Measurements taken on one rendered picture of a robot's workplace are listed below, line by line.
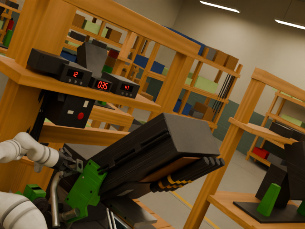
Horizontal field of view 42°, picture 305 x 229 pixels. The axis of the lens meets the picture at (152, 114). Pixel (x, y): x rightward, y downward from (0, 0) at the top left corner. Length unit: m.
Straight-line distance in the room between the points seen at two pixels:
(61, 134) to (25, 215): 1.02
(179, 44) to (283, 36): 9.90
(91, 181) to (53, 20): 0.68
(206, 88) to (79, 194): 6.38
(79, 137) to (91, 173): 0.47
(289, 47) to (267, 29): 1.02
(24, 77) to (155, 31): 0.83
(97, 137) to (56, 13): 0.82
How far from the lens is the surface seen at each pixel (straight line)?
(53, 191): 1.77
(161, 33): 2.15
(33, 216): 1.09
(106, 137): 2.29
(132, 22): 1.98
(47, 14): 1.68
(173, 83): 2.40
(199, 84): 7.77
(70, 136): 2.11
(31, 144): 1.48
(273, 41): 12.23
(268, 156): 10.86
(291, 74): 11.62
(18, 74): 1.56
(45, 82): 1.61
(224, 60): 8.13
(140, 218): 1.75
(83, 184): 1.73
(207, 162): 1.63
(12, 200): 1.11
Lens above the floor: 1.82
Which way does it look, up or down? 9 degrees down
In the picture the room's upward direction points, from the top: 23 degrees clockwise
